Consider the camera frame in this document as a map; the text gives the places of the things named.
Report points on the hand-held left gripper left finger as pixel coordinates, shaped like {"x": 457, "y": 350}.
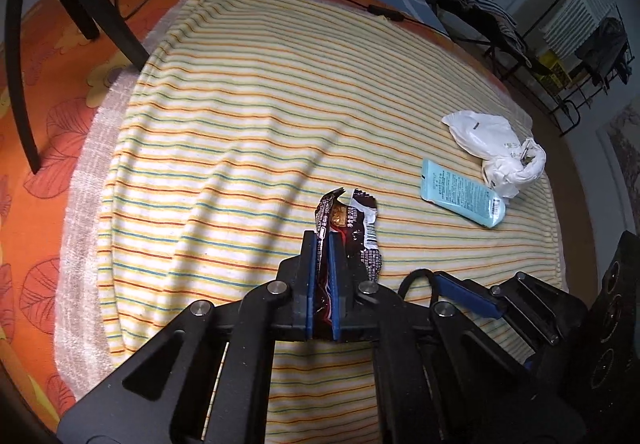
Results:
{"x": 311, "y": 284}

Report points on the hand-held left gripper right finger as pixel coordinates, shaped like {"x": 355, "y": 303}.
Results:
{"x": 336, "y": 296}

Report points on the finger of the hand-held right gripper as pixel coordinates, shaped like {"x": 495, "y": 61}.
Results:
{"x": 465, "y": 294}
{"x": 531, "y": 365}

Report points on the brown snack wrapper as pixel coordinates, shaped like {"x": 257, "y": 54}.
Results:
{"x": 350, "y": 224}

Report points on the light blue tube packet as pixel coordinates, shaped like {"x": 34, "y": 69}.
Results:
{"x": 460, "y": 191}

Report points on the white plastic bag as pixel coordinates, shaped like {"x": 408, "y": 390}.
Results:
{"x": 480, "y": 134}

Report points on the yellow striped blanket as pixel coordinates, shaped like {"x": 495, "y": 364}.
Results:
{"x": 250, "y": 124}

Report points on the black drying rack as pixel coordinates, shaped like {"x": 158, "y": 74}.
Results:
{"x": 565, "y": 109}

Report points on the yellow box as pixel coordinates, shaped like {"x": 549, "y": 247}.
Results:
{"x": 552, "y": 69}

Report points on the dark garment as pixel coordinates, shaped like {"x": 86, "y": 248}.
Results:
{"x": 607, "y": 49}

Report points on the striped towel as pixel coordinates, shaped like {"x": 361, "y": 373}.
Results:
{"x": 580, "y": 14}

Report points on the orange floral bedsheet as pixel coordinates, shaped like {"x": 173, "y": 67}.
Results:
{"x": 50, "y": 89}

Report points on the black light tripod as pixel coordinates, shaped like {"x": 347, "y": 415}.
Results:
{"x": 20, "y": 74}

